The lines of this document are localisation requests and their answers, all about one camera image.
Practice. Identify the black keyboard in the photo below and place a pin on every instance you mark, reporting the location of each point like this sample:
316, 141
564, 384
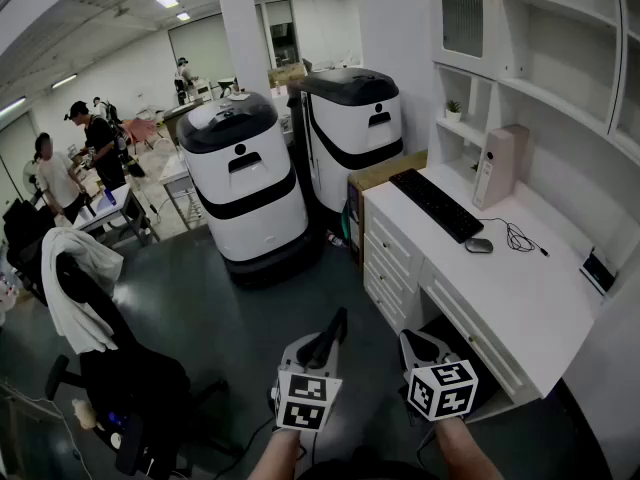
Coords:
435, 205

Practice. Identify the person's right forearm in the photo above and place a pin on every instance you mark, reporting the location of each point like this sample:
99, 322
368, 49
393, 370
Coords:
467, 450

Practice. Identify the white cloth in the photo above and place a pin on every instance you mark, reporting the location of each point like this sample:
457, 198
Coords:
75, 288

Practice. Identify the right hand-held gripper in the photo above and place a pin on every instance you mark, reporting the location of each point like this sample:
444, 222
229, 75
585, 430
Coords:
442, 390

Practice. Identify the grey computer mouse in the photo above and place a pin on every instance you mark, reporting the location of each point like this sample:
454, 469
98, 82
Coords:
479, 245

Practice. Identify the black office chair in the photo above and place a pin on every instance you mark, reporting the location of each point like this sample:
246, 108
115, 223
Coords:
135, 383
22, 238

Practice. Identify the white work table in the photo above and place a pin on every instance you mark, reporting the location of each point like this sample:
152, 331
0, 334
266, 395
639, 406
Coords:
175, 170
115, 208

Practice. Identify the blue bottle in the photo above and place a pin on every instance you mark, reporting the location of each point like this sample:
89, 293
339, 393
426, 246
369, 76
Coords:
110, 197

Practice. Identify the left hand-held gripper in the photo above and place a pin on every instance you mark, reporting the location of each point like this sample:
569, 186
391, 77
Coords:
305, 400

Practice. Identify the beige plush toy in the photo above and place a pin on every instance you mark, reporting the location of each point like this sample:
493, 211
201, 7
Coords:
84, 413

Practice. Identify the pale pink desktop tower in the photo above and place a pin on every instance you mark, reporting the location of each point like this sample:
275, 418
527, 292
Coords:
500, 168

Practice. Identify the pink chair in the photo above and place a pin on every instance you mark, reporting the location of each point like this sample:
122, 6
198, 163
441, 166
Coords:
140, 130

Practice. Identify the potted plant with white pot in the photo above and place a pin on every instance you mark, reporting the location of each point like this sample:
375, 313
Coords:
454, 110

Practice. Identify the ribbed glass cabinet door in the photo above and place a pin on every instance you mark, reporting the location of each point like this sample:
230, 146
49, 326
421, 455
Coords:
462, 18

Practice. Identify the white hutch shelf unit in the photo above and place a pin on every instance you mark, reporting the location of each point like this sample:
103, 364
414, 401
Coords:
560, 118

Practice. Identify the person's black clothing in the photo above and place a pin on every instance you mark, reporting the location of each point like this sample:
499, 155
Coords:
370, 470

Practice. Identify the person's left forearm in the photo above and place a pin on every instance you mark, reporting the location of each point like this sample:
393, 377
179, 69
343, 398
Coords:
277, 455

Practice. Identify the white and black delivery robot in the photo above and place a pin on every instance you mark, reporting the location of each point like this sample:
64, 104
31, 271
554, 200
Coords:
250, 183
355, 133

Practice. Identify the brown cardboard box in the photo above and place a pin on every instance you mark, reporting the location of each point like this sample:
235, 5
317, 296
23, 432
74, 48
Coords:
385, 170

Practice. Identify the plastic bottle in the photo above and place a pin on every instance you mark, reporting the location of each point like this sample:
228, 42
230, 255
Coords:
336, 240

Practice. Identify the white standing fan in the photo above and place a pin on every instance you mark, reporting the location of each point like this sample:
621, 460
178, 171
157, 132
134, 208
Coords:
31, 178

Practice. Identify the white box with dark panel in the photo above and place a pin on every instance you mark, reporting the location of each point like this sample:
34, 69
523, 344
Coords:
597, 270

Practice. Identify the white desk with drawers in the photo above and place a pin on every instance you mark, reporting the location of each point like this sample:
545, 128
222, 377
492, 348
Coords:
500, 278

